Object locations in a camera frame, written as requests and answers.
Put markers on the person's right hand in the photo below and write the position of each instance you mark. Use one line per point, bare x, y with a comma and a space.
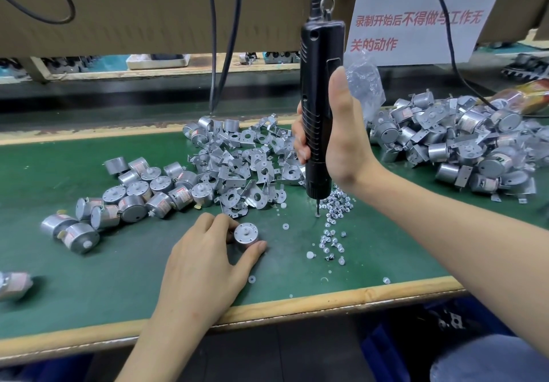
347, 142

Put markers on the person's left hand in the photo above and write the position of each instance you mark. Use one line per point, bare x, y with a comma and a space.
202, 279

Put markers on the silver round motor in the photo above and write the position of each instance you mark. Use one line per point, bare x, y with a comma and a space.
246, 233

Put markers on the black electric screwdriver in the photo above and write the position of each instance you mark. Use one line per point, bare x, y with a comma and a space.
322, 60

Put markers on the pile of metal brackets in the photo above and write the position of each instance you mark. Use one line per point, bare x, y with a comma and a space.
240, 163

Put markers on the pile of silver motors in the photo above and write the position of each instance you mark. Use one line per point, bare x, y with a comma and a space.
129, 197

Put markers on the pile of assembled motors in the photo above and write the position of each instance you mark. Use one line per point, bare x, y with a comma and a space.
463, 142

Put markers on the person's left forearm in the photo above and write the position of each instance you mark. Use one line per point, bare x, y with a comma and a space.
167, 356

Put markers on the person's right forearm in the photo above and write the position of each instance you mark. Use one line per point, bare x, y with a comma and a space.
463, 240

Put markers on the small clear plastic bag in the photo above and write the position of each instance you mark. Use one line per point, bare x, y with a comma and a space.
365, 82

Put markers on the scatter of small silver screws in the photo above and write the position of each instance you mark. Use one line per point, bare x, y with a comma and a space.
330, 223

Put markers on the white paper sign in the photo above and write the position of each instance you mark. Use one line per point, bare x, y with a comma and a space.
429, 9

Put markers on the orange packet in plastic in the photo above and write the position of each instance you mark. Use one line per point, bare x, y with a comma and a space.
532, 96

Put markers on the green bench mat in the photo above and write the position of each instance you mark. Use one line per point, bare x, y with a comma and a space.
34, 163

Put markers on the dark blue crate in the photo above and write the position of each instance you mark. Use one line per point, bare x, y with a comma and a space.
403, 347

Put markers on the brown back panel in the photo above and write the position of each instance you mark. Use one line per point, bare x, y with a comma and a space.
129, 9

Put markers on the grey blue trousers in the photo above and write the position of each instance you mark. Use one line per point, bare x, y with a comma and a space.
489, 362

